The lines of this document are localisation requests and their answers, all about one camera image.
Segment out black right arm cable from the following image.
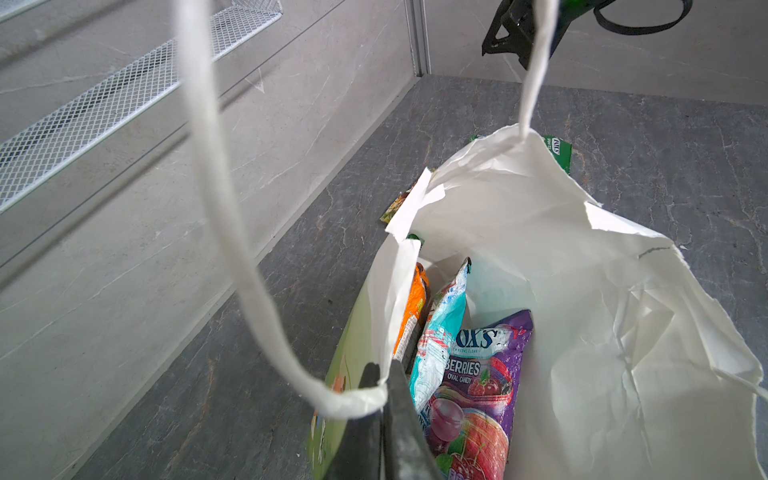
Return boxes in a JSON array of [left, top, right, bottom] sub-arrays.
[[592, 0, 695, 36]]

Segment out purple Fox's berries candy bag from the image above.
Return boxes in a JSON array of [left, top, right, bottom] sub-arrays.
[[419, 310, 534, 479]]

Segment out orange snack packet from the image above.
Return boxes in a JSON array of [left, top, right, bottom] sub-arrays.
[[393, 262, 430, 361]]

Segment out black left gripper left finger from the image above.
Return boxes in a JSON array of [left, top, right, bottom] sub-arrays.
[[322, 362, 385, 480]]

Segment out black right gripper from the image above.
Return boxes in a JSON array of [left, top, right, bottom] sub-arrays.
[[481, 0, 599, 69]]

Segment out teal snack packet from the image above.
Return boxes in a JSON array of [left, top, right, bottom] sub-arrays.
[[409, 257, 472, 412]]

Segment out green Fox's candy bag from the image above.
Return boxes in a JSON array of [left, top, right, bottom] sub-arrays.
[[467, 133, 574, 176]]

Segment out white wire mesh basket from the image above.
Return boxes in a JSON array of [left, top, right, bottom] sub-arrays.
[[0, 0, 284, 214]]

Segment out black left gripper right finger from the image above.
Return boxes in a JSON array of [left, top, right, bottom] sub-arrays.
[[381, 361, 443, 479]]

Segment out yellow chips snack bag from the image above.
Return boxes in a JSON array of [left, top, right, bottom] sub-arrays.
[[380, 168, 444, 229]]

